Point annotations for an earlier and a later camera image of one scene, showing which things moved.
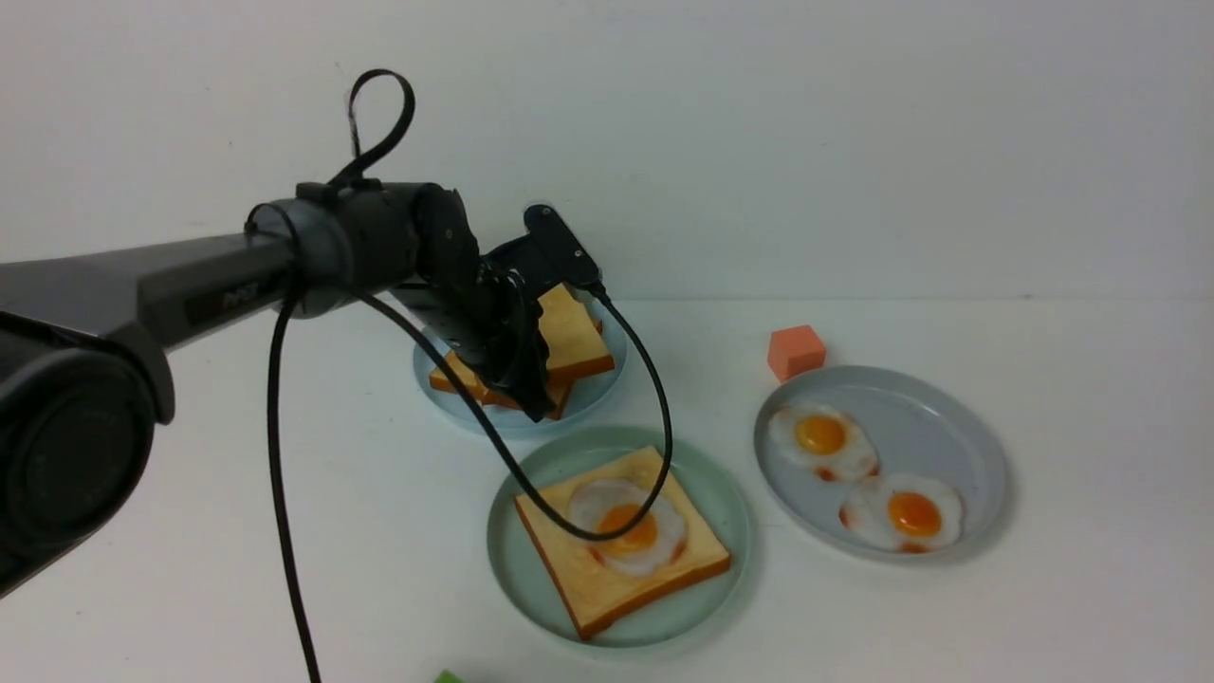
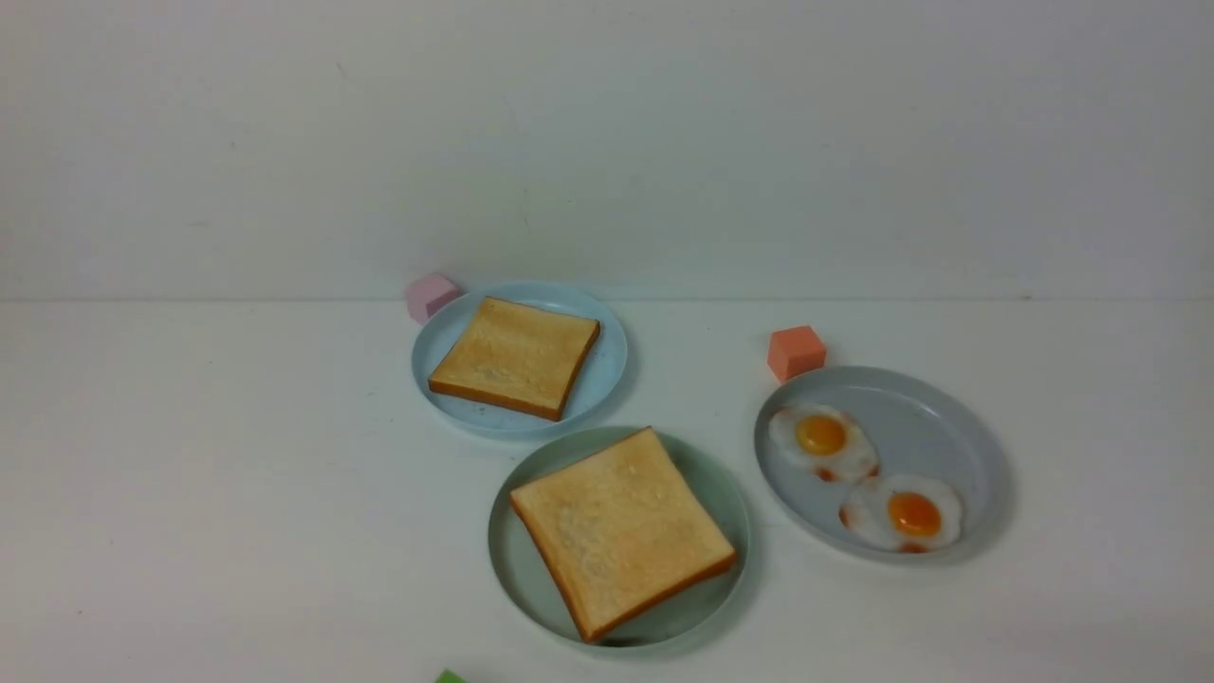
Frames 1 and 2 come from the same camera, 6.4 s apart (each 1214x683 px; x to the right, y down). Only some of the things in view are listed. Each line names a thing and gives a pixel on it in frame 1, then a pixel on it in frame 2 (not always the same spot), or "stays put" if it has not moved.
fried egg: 827,442 stays put
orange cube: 795,351 stays put
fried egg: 906,512 stays put
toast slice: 575,345 → 626,533
